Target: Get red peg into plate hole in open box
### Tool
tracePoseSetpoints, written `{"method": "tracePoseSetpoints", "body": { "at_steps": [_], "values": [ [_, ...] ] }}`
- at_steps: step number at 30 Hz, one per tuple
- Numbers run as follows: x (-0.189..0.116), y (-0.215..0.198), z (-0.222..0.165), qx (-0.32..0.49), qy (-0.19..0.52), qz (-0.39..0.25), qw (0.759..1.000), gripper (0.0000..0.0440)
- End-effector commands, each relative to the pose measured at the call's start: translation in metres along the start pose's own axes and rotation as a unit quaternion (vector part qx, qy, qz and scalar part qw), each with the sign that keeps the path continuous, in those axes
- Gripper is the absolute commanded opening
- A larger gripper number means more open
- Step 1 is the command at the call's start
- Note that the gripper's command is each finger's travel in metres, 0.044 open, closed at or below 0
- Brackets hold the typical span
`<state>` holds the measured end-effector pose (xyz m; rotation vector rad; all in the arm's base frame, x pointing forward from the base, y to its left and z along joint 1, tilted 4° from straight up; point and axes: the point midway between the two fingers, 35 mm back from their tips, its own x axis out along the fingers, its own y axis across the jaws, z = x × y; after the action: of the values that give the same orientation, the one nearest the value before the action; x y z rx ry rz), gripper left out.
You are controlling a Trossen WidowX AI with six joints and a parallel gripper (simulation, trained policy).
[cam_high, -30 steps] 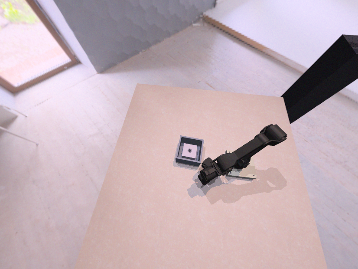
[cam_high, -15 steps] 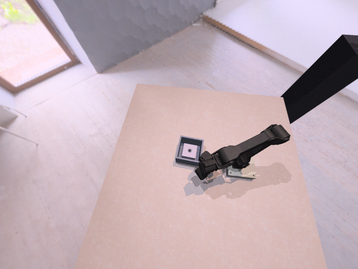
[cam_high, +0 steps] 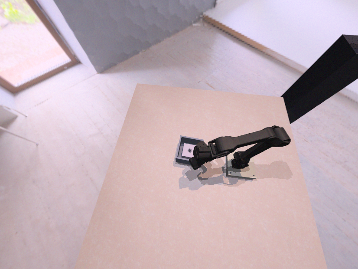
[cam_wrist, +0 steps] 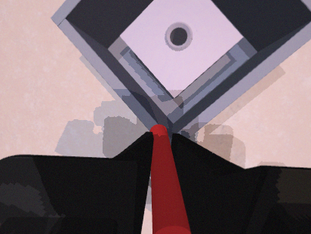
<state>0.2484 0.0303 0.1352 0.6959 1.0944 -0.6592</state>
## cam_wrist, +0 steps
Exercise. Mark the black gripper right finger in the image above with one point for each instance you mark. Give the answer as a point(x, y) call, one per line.
point(223, 198)

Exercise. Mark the pale pink square plate with hole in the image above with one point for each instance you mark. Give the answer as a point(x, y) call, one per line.
point(204, 32)

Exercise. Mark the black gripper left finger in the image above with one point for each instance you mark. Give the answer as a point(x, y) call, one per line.
point(76, 186)

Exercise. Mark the red peg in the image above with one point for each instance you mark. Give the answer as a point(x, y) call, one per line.
point(168, 209)

